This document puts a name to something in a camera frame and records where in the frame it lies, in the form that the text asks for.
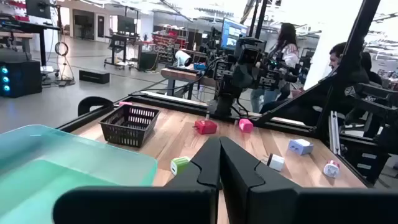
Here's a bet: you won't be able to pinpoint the black computer monitor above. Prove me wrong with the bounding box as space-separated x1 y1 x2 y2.
116 14 136 34
25 0 52 20

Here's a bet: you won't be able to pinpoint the black computer tower blue lights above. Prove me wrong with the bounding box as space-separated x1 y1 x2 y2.
0 60 43 99

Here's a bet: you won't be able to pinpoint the black metal cart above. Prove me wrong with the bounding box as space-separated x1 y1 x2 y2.
340 82 398 187

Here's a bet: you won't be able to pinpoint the standing person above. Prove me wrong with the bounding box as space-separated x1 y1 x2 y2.
250 22 301 113

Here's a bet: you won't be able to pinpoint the black office desk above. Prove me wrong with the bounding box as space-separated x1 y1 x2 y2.
0 17 62 68

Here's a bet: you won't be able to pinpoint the black coiled cable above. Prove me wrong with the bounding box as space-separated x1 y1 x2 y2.
54 40 70 57

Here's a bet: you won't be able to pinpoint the black plastic mesh basket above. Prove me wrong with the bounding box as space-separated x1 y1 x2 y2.
98 104 161 149

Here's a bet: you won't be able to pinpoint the lit blue computer monitor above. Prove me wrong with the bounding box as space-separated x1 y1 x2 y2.
220 17 249 51

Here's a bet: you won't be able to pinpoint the black low box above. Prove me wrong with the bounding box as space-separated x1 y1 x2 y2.
78 68 111 85

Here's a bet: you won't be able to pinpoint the green white USB charger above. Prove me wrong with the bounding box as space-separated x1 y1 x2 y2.
170 156 191 177

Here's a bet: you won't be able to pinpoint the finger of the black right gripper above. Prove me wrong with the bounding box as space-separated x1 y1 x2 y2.
246 62 261 90
231 62 247 89

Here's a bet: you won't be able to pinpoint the black arched bracket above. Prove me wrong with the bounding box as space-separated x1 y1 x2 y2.
76 96 114 118

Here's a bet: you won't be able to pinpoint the lavender USB wall charger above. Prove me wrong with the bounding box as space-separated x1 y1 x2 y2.
287 138 315 156

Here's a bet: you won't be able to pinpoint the translucent green plastic tray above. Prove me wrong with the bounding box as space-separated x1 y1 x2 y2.
0 124 159 224

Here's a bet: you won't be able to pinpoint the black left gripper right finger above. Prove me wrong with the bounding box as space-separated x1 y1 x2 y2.
220 136 398 224

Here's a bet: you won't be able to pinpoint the red storage bin shelf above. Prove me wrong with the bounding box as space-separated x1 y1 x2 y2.
151 29 189 65

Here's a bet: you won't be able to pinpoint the seated person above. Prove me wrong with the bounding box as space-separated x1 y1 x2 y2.
259 42 371 125

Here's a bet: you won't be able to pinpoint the wooden work table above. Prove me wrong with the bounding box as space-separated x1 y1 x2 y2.
160 67 218 100

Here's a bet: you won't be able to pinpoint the red USB charger cube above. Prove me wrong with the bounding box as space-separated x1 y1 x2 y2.
193 119 218 136

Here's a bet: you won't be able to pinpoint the white pink USB charger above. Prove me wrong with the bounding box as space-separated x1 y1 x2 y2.
323 159 341 179

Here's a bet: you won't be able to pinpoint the white black USB charger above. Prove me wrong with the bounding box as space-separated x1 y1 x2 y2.
266 152 285 172

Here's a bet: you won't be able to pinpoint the silver aluminium profile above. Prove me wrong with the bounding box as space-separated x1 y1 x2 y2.
328 110 342 156

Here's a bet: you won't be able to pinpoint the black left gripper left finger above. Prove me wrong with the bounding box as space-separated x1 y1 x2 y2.
52 136 222 224

